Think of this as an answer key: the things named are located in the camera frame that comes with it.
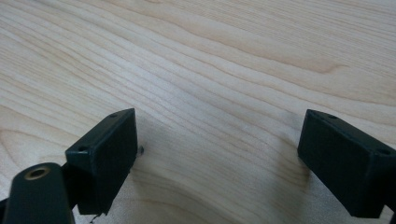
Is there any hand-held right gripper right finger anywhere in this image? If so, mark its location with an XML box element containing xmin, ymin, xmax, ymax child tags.
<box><xmin>297</xmin><ymin>108</ymin><xmax>396</xmax><ymax>219</ymax></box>

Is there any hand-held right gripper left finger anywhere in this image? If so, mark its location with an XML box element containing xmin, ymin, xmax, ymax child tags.
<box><xmin>64</xmin><ymin>107</ymin><xmax>139</xmax><ymax>217</ymax></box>

